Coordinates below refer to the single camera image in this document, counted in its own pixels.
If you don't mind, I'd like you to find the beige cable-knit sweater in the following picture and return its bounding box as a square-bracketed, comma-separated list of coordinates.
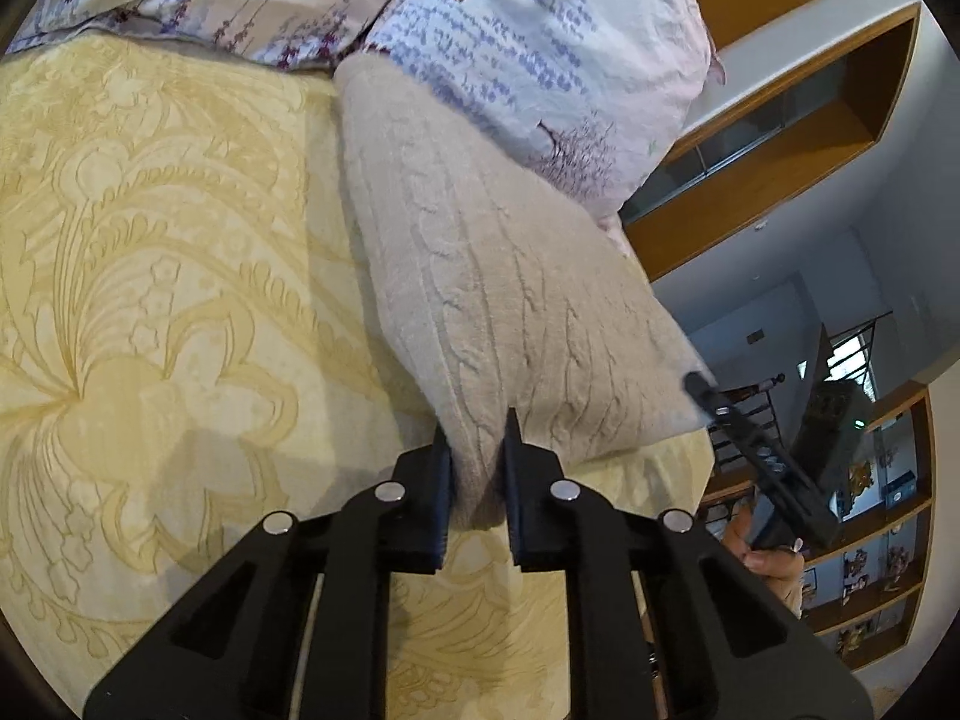
[334, 56, 713, 530]

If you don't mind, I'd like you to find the yellow patterned bedsheet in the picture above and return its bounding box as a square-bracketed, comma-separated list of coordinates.
[0, 37, 717, 720]

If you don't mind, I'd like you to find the person's right hand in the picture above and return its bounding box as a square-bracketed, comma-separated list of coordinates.
[721, 502, 807, 616]

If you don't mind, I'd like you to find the floral pillow with tree print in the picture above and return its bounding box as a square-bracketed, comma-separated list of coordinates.
[360, 0, 728, 222]

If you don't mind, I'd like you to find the wooden bookshelf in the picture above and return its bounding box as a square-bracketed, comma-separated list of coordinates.
[795, 382, 938, 672]

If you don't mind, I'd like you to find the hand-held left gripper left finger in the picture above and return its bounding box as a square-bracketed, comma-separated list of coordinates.
[82, 420, 455, 720]

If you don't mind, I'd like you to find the wooden headboard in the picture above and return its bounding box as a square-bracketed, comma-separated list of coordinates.
[622, 0, 923, 282]

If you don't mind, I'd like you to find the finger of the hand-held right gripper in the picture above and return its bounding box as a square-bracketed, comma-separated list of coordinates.
[684, 371, 841, 550]

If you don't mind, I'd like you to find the black stair railing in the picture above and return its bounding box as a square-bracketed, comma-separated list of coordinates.
[705, 315, 901, 500]

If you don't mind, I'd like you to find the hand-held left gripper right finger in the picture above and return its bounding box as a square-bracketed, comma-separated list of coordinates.
[502, 409, 875, 720]

